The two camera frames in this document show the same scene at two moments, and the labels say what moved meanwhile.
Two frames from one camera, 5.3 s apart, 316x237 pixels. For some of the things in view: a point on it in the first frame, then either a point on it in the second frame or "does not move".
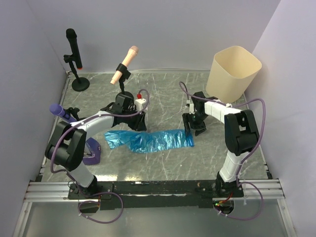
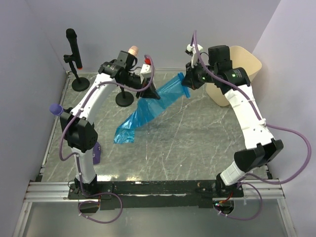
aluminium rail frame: [264, 190] does not move
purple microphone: [58, 109] does not move
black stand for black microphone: [79, 84] does not move
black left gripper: [139, 124] → [150, 92]
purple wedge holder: [95, 147] does not move
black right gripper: [200, 128] → [190, 79]
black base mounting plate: [167, 195] does not move
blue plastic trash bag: [136, 142] → [148, 108]
